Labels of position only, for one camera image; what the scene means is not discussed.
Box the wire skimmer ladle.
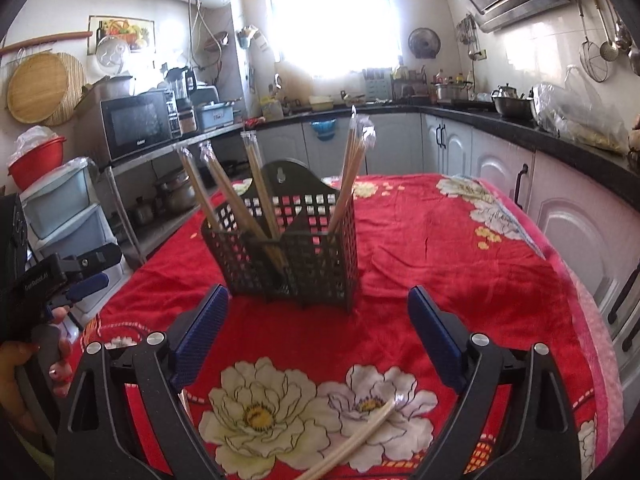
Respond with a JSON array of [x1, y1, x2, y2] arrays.
[[575, 0, 608, 84]]

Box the clear plastic bag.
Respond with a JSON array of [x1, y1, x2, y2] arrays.
[[532, 65, 629, 155]]

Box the steel pot on shelf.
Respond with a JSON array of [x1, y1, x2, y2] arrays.
[[154, 168, 196, 216]]

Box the steel mixing bowl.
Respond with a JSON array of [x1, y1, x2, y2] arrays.
[[492, 96, 534, 122]]

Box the steel ladle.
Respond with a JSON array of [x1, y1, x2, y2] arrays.
[[593, 0, 620, 63]]

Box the fruit picture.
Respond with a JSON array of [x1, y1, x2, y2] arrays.
[[87, 15, 155, 54]]

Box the black blender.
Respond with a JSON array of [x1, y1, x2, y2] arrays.
[[165, 67, 198, 136]]

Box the red plastic basin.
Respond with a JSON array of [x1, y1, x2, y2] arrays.
[[8, 136, 66, 191]]

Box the small wall fan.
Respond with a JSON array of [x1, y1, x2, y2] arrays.
[[408, 27, 442, 60]]

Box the blue hanging basket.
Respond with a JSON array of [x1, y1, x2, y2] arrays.
[[310, 119, 337, 142]]

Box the chopsticks compartment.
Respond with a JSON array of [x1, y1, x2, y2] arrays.
[[176, 140, 289, 273], [328, 105, 376, 233]]

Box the dark grey utensil basket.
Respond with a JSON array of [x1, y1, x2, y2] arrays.
[[201, 159, 358, 310]]

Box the plastic drawer unit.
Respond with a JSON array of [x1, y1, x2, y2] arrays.
[[19, 156, 132, 328]]

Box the person's left hand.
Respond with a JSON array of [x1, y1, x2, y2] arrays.
[[1, 302, 72, 448]]

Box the black microwave oven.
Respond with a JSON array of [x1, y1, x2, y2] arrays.
[[100, 89, 181, 162]]

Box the round bamboo tray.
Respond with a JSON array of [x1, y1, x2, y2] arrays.
[[6, 52, 86, 127]]

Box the chopsticks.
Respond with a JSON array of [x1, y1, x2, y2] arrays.
[[241, 131, 281, 240], [179, 389, 194, 425], [296, 396, 404, 480]]

